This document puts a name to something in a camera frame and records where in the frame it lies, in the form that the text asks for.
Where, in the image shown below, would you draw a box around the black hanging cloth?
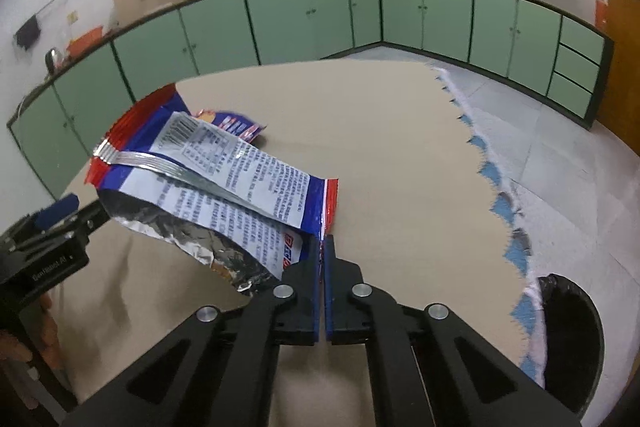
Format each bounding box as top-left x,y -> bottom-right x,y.
14,19 -> 42,48

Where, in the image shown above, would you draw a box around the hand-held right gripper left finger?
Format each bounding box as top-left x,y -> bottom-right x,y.
65,236 -> 323,427

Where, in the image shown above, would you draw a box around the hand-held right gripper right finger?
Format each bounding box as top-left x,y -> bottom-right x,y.
324,236 -> 583,427

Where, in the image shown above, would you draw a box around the green base cabinets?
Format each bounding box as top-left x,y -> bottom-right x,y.
7,0 -> 615,202

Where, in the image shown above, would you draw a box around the black trash bin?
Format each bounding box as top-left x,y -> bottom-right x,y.
539,273 -> 607,414

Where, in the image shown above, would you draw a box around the red blue foil snack bag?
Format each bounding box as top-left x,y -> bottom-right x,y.
85,84 -> 340,295

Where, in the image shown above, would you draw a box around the orange basin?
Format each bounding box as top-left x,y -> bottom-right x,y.
67,27 -> 106,58

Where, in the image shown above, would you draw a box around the person's left hand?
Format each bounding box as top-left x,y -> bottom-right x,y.
0,294 -> 63,408

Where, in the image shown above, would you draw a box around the metal towel bar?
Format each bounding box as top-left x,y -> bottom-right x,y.
30,0 -> 74,24

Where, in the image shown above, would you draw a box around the white blue scalloped tablecloth edge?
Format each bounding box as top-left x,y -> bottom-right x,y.
430,66 -> 548,383

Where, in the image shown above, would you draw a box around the small red blue wrapper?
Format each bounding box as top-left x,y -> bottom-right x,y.
192,108 -> 268,144

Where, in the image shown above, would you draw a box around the wooden door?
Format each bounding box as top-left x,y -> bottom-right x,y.
595,0 -> 640,148

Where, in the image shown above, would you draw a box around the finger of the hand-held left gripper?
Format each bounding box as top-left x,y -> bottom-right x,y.
32,193 -> 81,232
67,201 -> 112,238

